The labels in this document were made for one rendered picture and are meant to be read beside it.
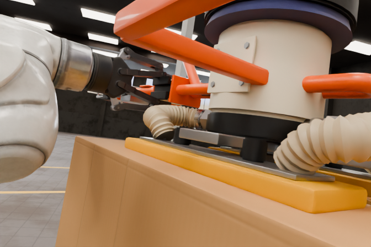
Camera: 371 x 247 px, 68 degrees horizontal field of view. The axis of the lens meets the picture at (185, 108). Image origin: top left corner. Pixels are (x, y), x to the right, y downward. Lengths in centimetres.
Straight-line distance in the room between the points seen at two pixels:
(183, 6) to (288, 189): 16
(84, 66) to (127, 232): 28
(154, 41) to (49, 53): 25
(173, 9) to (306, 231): 15
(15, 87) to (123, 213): 19
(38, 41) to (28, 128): 19
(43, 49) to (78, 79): 8
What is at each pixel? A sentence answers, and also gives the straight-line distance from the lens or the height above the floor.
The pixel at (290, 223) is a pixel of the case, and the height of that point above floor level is 106.
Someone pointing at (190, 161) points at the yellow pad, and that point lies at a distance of 32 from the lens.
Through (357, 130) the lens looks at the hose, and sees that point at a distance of 26.
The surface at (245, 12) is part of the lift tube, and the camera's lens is 38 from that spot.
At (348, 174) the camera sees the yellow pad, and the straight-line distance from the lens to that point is 44.
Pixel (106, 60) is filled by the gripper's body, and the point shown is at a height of 122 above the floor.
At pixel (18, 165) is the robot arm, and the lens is 34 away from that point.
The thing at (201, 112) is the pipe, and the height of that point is 115.
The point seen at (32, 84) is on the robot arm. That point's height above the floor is 114.
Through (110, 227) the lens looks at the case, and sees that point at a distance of 40.
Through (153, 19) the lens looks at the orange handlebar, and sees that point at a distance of 20.
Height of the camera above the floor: 111
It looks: 5 degrees up
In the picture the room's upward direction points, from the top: 8 degrees clockwise
